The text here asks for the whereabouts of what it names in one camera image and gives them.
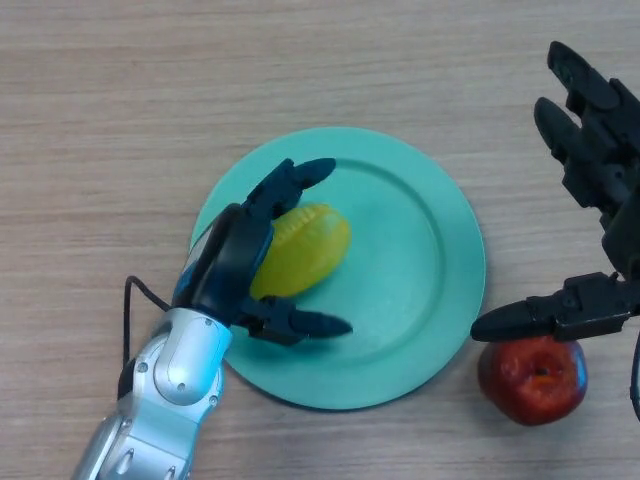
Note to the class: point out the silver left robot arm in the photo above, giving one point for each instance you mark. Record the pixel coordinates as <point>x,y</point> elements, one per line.
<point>175,370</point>

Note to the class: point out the green round plate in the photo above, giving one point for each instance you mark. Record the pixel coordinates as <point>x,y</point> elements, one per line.
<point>400,275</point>

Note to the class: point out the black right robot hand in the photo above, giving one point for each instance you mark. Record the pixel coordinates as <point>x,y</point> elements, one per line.
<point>622,225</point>

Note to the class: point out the yellow starfruit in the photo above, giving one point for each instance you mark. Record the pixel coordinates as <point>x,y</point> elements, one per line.
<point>305,250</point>

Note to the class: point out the red apple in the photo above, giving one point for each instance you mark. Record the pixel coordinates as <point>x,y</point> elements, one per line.
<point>532,382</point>

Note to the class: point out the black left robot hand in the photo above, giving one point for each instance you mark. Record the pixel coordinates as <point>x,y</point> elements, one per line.
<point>230,260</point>

